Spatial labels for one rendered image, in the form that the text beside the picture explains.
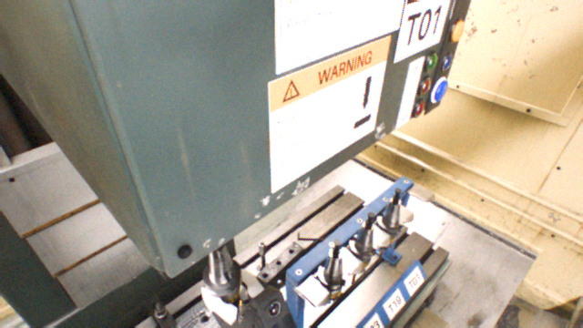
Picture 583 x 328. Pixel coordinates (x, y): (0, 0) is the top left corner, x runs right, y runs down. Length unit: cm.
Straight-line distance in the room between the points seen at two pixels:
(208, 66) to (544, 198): 127
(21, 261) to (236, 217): 88
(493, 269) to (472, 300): 14
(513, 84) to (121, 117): 117
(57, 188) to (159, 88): 78
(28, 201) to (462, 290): 134
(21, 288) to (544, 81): 153
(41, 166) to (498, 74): 125
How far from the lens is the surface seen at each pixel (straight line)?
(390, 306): 111
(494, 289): 148
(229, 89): 23
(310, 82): 29
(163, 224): 26
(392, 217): 88
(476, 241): 153
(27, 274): 116
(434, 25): 45
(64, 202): 100
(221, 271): 58
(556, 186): 137
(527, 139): 132
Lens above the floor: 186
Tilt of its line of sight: 38 degrees down
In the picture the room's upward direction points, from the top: 1 degrees clockwise
